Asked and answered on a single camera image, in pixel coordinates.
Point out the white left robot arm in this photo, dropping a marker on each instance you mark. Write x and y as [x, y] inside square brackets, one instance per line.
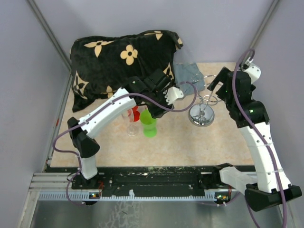
[129, 95]

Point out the green wine glass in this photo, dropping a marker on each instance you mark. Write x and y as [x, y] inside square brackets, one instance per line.
[148, 124]

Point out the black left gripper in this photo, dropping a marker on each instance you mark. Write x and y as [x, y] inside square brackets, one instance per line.
[156, 112]

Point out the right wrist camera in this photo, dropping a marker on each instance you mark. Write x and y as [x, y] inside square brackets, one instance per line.
[246, 63]

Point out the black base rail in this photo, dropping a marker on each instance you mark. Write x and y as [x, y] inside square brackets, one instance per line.
[149, 181]

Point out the red wine glass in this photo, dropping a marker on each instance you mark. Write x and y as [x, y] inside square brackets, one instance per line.
[134, 114]

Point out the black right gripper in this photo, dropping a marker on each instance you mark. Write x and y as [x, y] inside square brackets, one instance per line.
[222, 77]

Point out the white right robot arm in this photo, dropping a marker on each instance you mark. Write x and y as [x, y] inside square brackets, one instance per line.
[263, 191]

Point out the blue grey cloth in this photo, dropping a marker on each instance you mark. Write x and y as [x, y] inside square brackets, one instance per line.
[188, 72]

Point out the chrome wine glass rack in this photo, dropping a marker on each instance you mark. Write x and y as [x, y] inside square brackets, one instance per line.
[202, 114]

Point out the black floral blanket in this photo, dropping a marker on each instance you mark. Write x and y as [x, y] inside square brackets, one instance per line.
[101, 65]

